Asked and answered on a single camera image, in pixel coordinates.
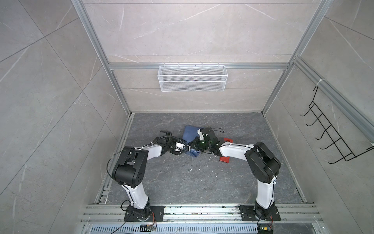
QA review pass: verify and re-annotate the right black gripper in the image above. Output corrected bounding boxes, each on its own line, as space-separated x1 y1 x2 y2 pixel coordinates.
188 137 212 153

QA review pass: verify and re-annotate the red tape dispenser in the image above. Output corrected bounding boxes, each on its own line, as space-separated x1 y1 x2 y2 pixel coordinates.
219 138 233 163

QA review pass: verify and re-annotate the light blue wrapping paper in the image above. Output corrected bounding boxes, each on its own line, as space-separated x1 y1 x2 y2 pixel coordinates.
183 125 200 158

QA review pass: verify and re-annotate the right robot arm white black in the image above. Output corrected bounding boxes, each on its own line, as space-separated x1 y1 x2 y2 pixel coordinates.
189 128 281 220

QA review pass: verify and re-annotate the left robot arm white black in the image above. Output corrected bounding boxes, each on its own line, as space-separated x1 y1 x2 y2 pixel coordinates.
111 131 190 214

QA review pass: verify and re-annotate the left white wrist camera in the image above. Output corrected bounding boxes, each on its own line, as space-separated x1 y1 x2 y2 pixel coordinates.
173 141 185 151

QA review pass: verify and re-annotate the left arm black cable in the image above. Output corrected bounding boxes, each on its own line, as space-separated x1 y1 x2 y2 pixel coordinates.
151 134 188 150

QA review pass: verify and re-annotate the white wire mesh basket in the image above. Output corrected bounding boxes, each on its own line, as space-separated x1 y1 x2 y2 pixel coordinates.
157 65 228 92

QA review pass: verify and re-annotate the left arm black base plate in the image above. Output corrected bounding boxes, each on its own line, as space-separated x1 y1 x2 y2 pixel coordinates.
124 206 165 222

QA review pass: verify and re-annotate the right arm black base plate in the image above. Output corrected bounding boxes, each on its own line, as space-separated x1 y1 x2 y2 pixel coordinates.
239 204 281 221

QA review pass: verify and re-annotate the aluminium mounting rail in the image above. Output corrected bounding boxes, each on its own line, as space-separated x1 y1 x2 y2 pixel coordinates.
79 204 328 234

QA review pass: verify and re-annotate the black wire hook rack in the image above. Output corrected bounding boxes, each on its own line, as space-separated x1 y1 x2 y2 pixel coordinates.
300 86 374 164

